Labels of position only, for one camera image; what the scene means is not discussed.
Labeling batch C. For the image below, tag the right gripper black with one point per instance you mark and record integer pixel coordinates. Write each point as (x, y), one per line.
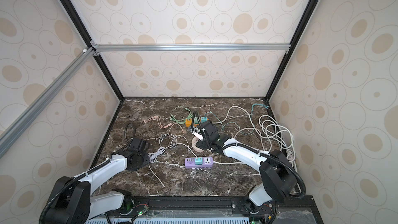
(201, 144)

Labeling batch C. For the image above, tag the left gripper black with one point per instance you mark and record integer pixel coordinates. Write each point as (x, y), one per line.
(144, 155)

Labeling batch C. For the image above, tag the purple power strip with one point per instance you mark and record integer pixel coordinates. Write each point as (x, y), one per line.
(207, 163)

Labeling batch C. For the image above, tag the orange power strip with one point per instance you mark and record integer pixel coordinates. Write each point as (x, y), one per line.
(189, 122)

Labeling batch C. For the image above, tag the round beige power socket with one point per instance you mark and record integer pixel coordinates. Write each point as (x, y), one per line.
(194, 145)

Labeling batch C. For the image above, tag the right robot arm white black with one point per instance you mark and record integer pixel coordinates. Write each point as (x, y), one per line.
(279, 178)

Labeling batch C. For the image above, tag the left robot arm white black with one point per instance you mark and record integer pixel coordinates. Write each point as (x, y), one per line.
(72, 201)

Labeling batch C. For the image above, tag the horizontal aluminium rail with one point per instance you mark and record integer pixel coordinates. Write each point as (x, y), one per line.
(192, 47)

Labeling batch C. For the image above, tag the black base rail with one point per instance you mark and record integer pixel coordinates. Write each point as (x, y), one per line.
(213, 210)

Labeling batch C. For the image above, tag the left diagonal aluminium rail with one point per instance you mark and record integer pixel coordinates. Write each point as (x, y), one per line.
(18, 127)

